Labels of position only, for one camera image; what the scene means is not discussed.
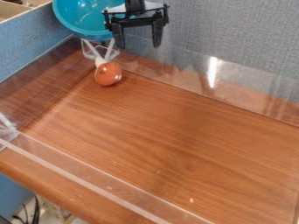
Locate clear acrylic left barrier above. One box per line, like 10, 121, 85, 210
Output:
0, 38, 93, 151

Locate clear acrylic barrier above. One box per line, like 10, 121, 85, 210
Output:
0, 38, 93, 151
78, 38, 299, 127
0, 130, 213, 224

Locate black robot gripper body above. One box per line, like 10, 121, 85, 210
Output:
102, 0, 169, 30

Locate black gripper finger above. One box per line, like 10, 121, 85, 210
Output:
152, 19, 164, 48
112, 24, 125, 49

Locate blue plastic bowl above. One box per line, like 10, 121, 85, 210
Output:
52, 0, 125, 41

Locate clear acrylic back barrier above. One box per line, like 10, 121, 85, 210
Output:
78, 38, 299, 127

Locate blue fabric partition shelf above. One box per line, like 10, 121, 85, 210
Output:
0, 0, 70, 82

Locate black floor cables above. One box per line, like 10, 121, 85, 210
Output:
0, 194, 42, 224

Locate clear acrylic front barrier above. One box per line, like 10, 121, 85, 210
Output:
0, 130, 213, 224

